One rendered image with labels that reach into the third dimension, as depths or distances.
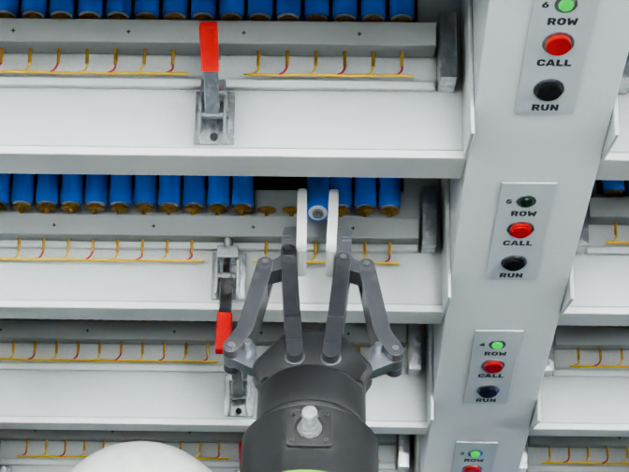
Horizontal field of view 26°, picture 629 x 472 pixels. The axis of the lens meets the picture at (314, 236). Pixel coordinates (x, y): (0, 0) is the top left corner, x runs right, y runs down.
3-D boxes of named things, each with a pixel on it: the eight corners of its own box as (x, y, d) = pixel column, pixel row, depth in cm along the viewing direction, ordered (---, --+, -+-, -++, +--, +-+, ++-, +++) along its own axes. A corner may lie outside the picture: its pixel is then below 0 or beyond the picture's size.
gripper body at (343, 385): (374, 406, 89) (373, 303, 96) (245, 404, 89) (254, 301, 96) (371, 475, 95) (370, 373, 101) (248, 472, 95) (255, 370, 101)
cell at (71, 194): (88, 137, 117) (83, 210, 115) (66, 137, 117) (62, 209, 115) (84, 129, 115) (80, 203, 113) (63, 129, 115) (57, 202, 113)
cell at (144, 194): (159, 138, 117) (156, 211, 115) (138, 138, 117) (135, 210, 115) (157, 130, 115) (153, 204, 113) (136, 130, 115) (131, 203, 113)
